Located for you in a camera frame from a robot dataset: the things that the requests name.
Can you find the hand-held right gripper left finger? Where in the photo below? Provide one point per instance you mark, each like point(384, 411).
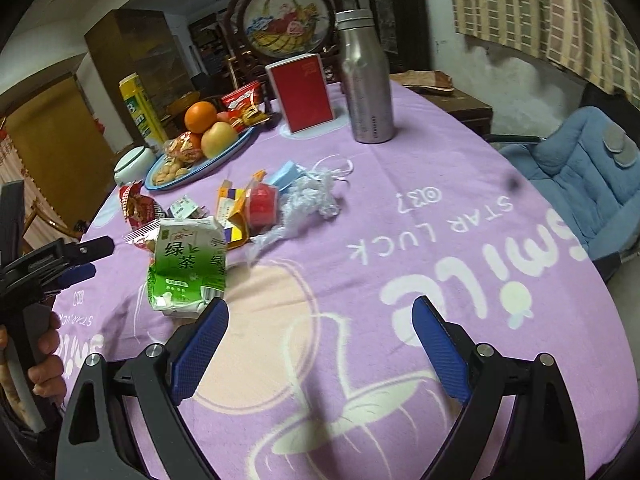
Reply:
point(200, 347)

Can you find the person's left hand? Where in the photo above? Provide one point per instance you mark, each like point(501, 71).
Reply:
point(49, 355)

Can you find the pile of small cookies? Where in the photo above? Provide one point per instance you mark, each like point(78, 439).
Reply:
point(167, 172)

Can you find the white round bowl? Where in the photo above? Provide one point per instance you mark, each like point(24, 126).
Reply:
point(132, 162)

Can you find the brown candy packet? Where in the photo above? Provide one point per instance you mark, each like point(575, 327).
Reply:
point(252, 119)

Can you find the wooden cabinet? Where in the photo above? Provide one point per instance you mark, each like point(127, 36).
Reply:
point(135, 55)

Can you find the checked beige curtain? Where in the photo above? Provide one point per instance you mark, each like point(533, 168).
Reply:
point(550, 10)

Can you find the clear wrapped orange snack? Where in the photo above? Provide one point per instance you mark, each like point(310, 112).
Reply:
point(182, 147)

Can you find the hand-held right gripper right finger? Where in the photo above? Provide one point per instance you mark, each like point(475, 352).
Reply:
point(445, 352)

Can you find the brown snack wrapper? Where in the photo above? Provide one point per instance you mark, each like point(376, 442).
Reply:
point(152, 212)

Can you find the red snack packet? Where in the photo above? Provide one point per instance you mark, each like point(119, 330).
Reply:
point(242, 96)

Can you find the yellow green tall box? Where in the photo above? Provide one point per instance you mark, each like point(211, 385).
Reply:
point(142, 107)

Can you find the light blue small box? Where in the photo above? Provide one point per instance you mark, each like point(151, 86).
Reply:
point(287, 172)

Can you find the green tea carton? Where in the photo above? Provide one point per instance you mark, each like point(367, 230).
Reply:
point(185, 260)

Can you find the stainless steel bottle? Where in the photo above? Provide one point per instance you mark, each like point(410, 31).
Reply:
point(365, 80)

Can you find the orange carton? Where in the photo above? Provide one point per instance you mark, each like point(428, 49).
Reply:
point(230, 205)

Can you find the small white green packet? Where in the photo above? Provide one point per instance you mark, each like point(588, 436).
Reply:
point(187, 208)

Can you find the blue cushioned chair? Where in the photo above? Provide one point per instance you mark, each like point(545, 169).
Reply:
point(565, 160)

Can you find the crumpled white plastic bag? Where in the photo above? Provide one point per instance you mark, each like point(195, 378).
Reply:
point(310, 199)

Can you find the yellow apple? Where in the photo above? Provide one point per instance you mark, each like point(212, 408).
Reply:
point(219, 140)

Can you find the patterned folded cloth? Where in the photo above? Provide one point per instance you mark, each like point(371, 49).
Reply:
point(425, 80)

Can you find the purple printed tablecloth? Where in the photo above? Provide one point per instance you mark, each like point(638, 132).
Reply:
point(380, 200)

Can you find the red checkered snack wrapper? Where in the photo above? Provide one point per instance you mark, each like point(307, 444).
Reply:
point(128, 200)

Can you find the orange fruit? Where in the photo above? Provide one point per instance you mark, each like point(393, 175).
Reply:
point(201, 116)

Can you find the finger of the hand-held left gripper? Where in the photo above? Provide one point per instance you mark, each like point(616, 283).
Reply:
point(92, 247)
point(77, 274)

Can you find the red jelly cup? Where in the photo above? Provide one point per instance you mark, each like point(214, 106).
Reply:
point(262, 205)

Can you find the round embroidered table screen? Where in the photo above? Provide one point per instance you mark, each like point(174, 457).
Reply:
point(285, 20)

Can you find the red box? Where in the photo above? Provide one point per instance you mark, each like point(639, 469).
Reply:
point(305, 92)

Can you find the wooden door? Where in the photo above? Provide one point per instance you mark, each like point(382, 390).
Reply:
point(50, 140)

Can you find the dark wooden side table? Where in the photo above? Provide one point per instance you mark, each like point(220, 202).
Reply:
point(465, 107)

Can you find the blue oval plate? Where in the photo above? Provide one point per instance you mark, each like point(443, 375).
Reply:
point(231, 151)

